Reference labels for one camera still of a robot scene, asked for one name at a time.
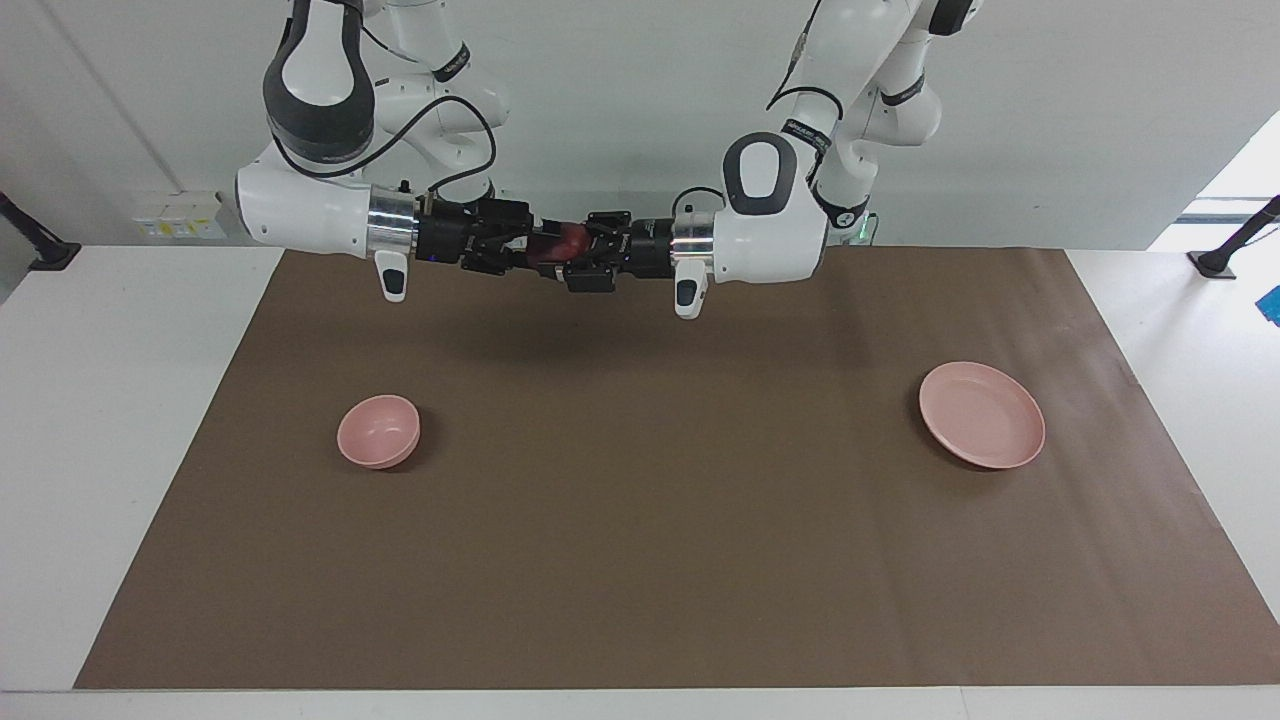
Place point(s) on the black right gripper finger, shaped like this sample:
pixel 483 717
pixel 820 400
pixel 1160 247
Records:
pixel 500 262
pixel 505 218

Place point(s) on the red apple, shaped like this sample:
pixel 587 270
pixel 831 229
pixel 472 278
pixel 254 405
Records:
pixel 568 243

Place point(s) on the brown paper table mat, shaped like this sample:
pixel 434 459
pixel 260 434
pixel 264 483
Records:
pixel 640 500

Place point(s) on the pink bowl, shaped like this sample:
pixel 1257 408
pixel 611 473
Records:
pixel 375 435

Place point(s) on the black stand foot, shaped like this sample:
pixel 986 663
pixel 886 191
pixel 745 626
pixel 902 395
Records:
pixel 55 255
pixel 1215 265

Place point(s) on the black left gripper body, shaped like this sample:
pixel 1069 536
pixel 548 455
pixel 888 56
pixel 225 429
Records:
pixel 650 250

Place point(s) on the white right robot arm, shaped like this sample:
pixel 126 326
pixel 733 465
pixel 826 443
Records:
pixel 300 210

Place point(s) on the white wall socket box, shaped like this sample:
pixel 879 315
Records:
pixel 180 220

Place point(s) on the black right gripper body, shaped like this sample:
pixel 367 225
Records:
pixel 445 240

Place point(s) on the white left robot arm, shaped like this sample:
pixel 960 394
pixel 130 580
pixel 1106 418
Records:
pixel 770 230

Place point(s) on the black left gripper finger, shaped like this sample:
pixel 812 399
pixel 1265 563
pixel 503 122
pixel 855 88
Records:
pixel 610 225
pixel 595 275

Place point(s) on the pink plate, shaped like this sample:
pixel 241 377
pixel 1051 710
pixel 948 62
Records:
pixel 985 420

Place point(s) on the blue object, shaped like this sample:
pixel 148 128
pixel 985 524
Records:
pixel 1272 305

